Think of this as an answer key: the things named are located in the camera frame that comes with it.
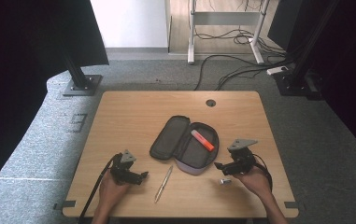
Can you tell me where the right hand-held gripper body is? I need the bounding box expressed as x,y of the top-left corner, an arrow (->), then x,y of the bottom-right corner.
227,138 -> 259,175

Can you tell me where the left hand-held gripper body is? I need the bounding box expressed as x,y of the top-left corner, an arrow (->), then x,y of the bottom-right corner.
109,149 -> 137,185

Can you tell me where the dark grey pencil case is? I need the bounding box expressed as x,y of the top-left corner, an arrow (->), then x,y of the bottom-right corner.
149,115 -> 221,176

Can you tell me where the orange highlighter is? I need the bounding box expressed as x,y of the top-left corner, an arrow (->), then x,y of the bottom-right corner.
191,129 -> 216,153

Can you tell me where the person's left hand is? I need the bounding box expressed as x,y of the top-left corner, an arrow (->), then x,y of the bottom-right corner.
99,169 -> 132,210

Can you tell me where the person's right hand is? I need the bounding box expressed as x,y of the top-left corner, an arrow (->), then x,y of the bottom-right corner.
233,166 -> 274,201

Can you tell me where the silver pen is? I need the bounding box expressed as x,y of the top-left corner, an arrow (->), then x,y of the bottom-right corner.
153,164 -> 174,203

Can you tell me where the white power strip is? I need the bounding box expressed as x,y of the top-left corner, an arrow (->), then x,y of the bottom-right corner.
265,65 -> 290,77

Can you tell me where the black metal stand with base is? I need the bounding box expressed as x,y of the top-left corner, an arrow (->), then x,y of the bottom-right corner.
273,0 -> 342,98
61,50 -> 104,97

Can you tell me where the black curtain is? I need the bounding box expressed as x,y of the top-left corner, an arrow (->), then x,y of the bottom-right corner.
0,0 -> 110,204
267,0 -> 356,164

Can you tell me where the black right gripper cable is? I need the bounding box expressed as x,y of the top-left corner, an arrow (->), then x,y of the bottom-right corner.
252,153 -> 274,192

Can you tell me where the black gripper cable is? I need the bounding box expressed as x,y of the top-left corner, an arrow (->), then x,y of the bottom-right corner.
78,152 -> 123,224
252,153 -> 274,192

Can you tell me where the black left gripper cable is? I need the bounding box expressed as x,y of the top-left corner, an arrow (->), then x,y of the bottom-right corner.
78,152 -> 123,224

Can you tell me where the dark table corner bracket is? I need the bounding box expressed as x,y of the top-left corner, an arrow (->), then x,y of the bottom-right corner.
52,200 -> 78,211

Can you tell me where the black floor cable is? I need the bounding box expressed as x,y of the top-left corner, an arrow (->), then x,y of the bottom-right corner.
193,54 -> 289,91

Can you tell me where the tangle of black cables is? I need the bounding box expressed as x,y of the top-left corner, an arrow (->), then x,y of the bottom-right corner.
193,0 -> 289,64

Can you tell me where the white desk frame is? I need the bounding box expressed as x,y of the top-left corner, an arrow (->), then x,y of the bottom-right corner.
187,0 -> 272,65

